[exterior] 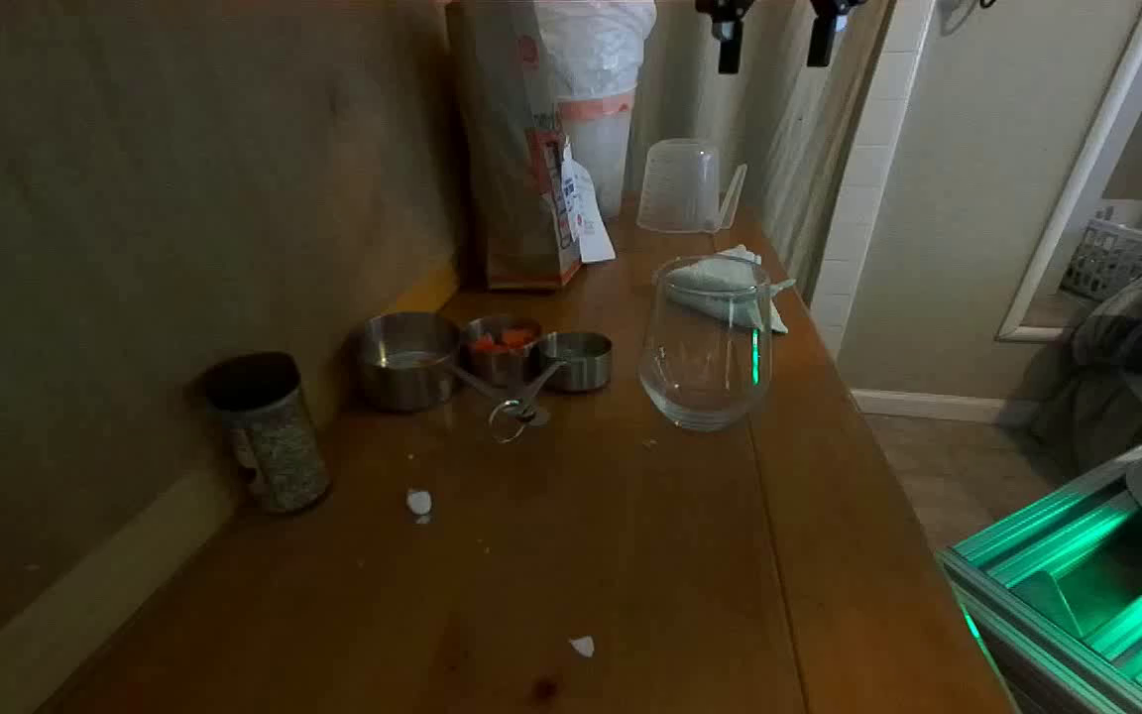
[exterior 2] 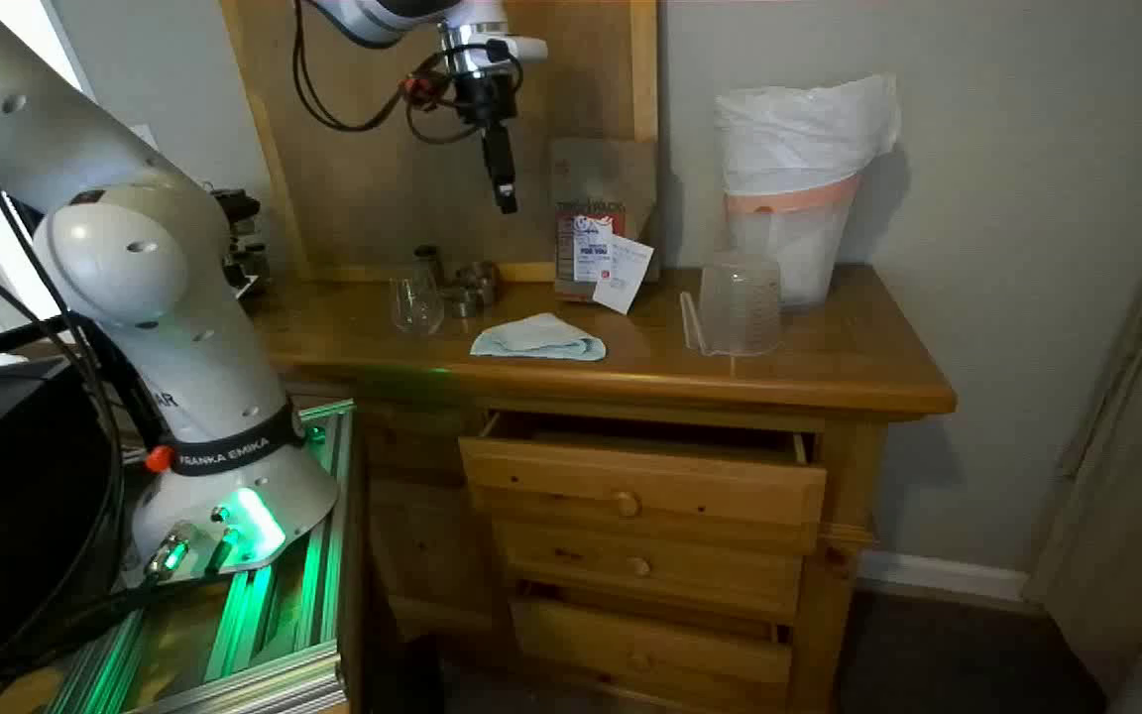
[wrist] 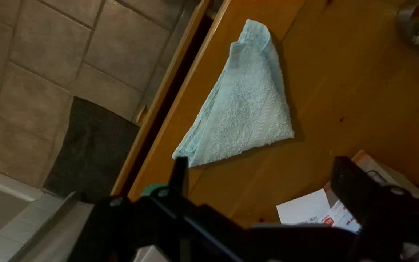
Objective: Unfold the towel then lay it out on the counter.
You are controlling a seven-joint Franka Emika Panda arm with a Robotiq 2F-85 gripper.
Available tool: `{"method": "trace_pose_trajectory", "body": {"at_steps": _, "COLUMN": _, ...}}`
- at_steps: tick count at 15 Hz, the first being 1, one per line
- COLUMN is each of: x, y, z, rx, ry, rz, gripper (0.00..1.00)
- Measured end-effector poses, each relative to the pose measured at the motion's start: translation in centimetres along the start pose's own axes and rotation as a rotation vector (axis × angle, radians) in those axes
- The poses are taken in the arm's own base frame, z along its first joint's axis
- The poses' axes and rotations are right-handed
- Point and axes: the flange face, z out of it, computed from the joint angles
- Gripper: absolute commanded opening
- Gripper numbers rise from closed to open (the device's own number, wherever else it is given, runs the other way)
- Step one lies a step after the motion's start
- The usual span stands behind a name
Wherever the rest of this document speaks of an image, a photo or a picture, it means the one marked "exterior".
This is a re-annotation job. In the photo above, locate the light blue terry towel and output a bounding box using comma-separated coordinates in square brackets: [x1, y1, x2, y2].
[663, 244, 797, 338]

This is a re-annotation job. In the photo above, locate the white plastic bin liner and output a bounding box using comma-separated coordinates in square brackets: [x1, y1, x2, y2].
[535, 0, 663, 133]

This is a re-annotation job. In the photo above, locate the white trash bin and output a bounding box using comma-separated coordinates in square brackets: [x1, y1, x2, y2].
[567, 110, 641, 221]

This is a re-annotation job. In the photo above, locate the white printed form paper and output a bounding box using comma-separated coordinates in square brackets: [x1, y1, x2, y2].
[551, 138, 620, 267]

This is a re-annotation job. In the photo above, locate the brown paper bag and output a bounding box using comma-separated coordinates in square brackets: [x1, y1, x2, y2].
[445, 0, 586, 294]

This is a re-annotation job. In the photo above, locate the white doorway trim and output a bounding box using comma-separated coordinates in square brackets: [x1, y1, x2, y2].
[994, 0, 1142, 346]

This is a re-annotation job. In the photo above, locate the clear stemless glass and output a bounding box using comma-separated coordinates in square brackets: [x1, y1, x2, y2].
[634, 249, 777, 438]

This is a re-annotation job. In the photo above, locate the small steel measuring cup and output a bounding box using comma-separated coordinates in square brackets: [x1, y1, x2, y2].
[503, 331, 620, 430]

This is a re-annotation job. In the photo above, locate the white laundry basket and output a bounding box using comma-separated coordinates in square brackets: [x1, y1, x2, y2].
[1060, 195, 1142, 308]

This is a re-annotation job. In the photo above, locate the medium steel measuring cup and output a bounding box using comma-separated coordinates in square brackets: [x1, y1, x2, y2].
[460, 315, 548, 430]

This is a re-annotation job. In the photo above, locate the white baseboard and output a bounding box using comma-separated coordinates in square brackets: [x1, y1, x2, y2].
[848, 385, 1040, 430]

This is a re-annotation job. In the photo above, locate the grey plaid blanket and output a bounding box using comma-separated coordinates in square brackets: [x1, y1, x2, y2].
[1029, 256, 1142, 470]

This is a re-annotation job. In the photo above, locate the large steel measuring cup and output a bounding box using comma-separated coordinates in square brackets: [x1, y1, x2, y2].
[351, 308, 526, 430]

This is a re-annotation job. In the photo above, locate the printed tin can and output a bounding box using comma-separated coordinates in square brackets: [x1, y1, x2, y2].
[195, 349, 331, 515]

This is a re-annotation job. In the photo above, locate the plywood back board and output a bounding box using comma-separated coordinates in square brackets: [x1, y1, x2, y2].
[0, 0, 469, 714]

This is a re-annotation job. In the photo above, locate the metal measuring cup ring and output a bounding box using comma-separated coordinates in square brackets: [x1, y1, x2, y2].
[485, 392, 553, 450]

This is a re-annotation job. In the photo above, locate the aluminium extrusion frame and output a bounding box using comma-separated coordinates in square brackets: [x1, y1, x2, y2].
[938, 450, 1142, 714]

